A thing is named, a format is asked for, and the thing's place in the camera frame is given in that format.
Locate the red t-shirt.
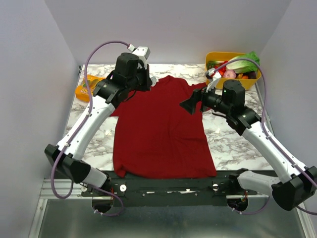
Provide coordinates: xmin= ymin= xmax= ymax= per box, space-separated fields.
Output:
xmin=112 ymin=76 xmax=216 ymax=179

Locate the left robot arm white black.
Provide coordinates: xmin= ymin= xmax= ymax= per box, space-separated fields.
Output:
xmin=45 ymin=47 xmax=154 ymax=196

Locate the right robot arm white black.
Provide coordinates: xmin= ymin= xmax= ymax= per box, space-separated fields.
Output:
xmin=180 ymin=80 xmax=317 ymax=211

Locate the toy red pepper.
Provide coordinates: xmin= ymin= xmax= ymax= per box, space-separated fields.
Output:
xmin=212 ymin=60 xmax=228 ymax=74

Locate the toy pink onion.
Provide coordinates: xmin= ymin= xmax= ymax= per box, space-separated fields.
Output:
xmin=222 ymin=70 xmax=236 ymax=79

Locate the yellow plastic bin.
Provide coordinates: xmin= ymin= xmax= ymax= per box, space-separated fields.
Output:
xmin=205 ymin=51 xmax=261 ymax=90

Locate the toy lettuce head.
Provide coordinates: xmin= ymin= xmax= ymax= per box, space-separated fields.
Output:
xmin=226 ymin=51 xmax=260 ymax=74

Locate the orange snack packet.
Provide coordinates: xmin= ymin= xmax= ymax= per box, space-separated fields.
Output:
xmin=75 ymin=75 xmax=105 ymax=103

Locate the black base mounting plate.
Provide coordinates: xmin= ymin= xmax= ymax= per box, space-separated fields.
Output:
xmin=51 ymin=170 xmax=290 ymax=208

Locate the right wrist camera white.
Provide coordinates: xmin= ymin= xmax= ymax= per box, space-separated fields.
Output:
xmin=205 ymin=68 xmax=221 ymax=92

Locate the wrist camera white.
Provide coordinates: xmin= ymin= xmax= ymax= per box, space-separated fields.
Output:
xmin=127 ymin=44 xmax=151 ymax=60
xmin=205 ymin=68 xmax=221 ymax=92

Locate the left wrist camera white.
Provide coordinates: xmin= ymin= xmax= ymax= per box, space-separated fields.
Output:
xmin=127 ymin=44 xmax=151 ymax=60

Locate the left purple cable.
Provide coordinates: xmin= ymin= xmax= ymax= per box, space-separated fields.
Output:
xmin=51 ymin=41 xmax=136 ymax=217

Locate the purple cable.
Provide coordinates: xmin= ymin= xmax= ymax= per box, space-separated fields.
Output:
xmin=210 ymin=58 xmax=317 ymax=216
xmin=51 ymin=41 xmax=136 ymax=217

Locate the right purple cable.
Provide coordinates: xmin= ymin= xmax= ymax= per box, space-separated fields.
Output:
xmin=210 ymin=58 xmax=317 ymax=216

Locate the aluminium rail frame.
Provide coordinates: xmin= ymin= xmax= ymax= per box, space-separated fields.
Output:
xmin=30 ymin=178 xmax=315 ymax=238

